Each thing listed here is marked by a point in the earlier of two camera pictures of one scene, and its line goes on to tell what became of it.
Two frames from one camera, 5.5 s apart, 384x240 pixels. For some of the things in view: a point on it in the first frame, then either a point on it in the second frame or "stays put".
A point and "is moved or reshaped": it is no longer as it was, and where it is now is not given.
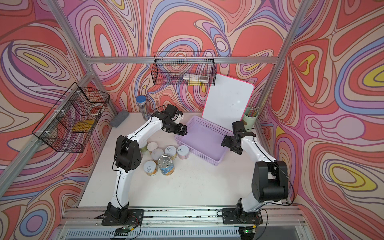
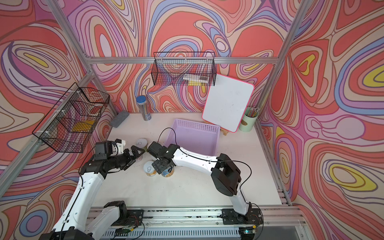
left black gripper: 178,131 to 129,161
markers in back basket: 195,80 stays put
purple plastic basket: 204,138 is moved or reshaped
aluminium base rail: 186,222 stays put
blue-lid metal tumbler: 141,101 stays put
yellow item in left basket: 83,125 stays put
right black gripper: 226,142 to 158,167
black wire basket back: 184,68 stays put
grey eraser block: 120,117 stays put
